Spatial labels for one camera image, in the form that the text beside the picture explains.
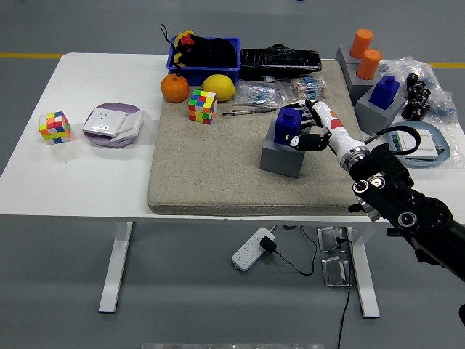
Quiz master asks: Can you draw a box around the white wall socket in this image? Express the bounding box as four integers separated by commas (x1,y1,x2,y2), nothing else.
81,108,126,138

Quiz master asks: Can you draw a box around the light blue tray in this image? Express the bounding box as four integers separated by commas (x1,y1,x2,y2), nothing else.
387,121,452,168

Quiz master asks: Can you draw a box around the grey cube seal holder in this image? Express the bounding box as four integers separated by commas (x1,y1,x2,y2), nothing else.
355,85,406,140
259,123,310,179
334,45,364,66
343,62,382,108

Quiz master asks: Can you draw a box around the colourful puzzle cube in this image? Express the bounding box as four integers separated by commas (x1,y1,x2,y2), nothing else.
39,111,73,146
187,89,218,126

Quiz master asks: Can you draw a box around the metal foot pedal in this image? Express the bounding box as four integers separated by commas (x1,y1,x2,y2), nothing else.
316,226,349,253
320,255,352,288

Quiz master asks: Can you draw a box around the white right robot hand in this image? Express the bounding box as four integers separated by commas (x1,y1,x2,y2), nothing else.
285,99,365,164

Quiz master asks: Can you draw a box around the orange cylinder seal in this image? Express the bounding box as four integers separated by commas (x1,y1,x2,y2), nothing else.
356,49,383,81
349,28,374,59

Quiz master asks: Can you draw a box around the black floor cable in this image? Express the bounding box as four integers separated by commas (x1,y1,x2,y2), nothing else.
336,238,355,349

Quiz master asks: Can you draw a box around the black item in plastic wrap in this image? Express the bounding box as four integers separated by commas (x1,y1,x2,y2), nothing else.
239,43,323,81

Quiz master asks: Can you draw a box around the white switch panel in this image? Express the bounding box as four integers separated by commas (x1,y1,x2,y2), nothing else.
110,109,145,143
394,129,437,159

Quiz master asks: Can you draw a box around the thin black adapter cable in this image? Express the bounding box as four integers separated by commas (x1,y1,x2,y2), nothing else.
272,225,319,276

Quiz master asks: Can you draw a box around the grey-brown mat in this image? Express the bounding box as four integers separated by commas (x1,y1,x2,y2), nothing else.
147,60,379,216

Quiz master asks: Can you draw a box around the black pouch with yellow trim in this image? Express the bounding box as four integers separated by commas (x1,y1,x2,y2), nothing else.
160,24,238,76

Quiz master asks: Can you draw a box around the blue plastic bin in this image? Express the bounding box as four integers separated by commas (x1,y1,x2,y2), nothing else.
166,35,242,87

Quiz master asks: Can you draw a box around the white power strip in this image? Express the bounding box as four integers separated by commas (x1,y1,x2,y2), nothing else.
231,227,276,272

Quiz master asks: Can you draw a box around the bag of tan resistors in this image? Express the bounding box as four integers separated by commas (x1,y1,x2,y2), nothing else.
289,76,328,103

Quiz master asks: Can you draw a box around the dark pen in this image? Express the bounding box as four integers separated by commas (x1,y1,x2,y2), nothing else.
222,107,278,118

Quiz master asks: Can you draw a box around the black power adapter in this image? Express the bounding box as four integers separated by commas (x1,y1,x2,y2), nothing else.
259,236,278,254

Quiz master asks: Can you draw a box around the blue square seal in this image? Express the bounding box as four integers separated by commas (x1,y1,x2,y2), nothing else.
274,107,304,148
368,75,401,109

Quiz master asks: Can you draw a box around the pack of black cylinders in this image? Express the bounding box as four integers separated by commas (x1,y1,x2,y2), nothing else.
401,72,432,121

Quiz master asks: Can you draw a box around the white table leg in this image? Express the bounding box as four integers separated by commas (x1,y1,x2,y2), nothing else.
98,221,134,314
346,227,381,320

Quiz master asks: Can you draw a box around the yellow lemon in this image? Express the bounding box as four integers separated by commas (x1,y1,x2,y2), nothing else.
201,73,238,102

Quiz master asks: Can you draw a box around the bag of blue resistors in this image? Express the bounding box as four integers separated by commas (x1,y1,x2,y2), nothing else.
234,80,290,109

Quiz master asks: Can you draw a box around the orange mandarin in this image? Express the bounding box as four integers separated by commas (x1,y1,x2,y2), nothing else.
161,73,191,104

